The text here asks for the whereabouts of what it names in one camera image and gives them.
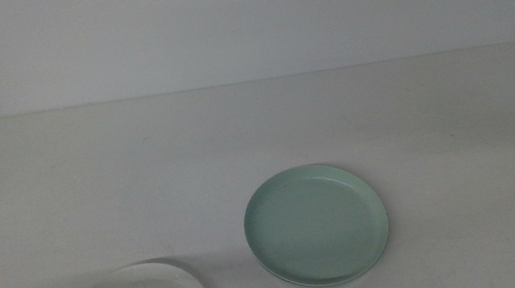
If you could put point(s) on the grey shallow bowl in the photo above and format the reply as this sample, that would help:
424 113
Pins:
329 285

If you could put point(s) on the pale green shallow bowl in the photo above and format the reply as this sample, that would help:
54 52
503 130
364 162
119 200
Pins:
316 224

